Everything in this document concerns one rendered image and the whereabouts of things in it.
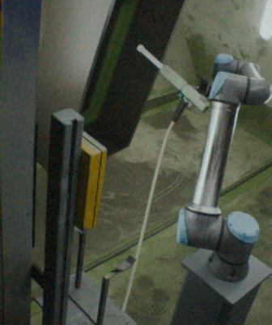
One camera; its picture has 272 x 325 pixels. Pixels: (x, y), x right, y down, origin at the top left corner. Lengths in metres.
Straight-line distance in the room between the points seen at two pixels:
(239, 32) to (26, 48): 3.02
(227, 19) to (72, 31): 2.33
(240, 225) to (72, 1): 1.24
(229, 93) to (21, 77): 0.85
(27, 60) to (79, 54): 0.75
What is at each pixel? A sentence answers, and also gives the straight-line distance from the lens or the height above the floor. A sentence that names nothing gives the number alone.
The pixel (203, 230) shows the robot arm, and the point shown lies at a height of 0.88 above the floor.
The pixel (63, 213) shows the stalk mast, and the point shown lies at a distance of 1.35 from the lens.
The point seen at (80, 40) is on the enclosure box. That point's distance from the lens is 2.39.
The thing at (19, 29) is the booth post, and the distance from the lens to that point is 1.63.
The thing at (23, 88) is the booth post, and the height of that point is 1.44.
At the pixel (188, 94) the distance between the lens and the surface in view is 2.46.
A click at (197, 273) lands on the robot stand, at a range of 2.27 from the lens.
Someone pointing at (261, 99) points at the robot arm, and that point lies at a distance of 2.15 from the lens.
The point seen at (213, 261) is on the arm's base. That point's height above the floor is 0.69.
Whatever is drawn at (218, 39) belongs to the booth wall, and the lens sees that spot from 4.62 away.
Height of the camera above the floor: 2.27
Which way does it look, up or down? 33 degrees down
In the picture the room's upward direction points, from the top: 10 degrees clockwise
